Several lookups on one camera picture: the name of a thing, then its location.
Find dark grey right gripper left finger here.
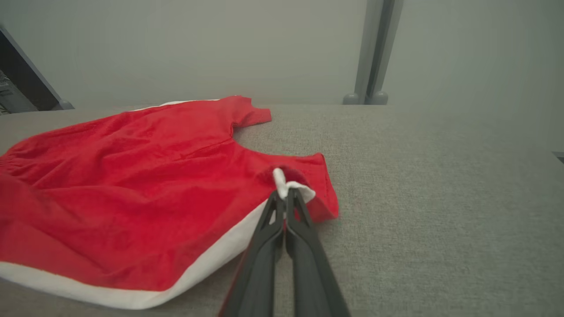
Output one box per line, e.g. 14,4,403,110
220,190,287,317

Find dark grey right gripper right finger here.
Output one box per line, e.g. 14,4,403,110
286,188,351,317

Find red shorts with white band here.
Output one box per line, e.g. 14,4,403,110
0,95,340,310

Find black computer tower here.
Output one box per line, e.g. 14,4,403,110
0,37,58,113

